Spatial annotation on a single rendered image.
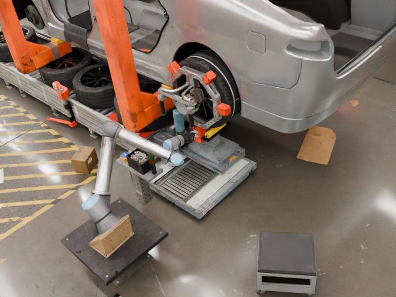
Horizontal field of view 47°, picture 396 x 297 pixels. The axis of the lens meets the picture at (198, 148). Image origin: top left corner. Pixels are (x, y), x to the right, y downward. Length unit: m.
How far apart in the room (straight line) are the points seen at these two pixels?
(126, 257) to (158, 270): 0.36
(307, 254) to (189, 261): 0.96
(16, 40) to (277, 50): 3.19
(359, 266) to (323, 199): 0.72
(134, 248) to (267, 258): 0.99
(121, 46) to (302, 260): 2.14
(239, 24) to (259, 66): 0.34
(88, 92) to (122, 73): 1.23
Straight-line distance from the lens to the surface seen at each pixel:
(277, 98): 3.47
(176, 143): 3.59
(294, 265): 3.25
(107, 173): 3.61
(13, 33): 5.47
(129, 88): 3.94
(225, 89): 3.70
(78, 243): 3.66
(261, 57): 3.38
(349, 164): 4.54
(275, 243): 3.36
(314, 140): 4.76
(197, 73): 3.72
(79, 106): 5.02
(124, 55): 3.81
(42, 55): 5.70
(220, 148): 4.32
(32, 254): 4.15
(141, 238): 3.54
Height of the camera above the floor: 2.96
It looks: 39 degrees down
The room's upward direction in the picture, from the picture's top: 7 degrees counter-clockwise
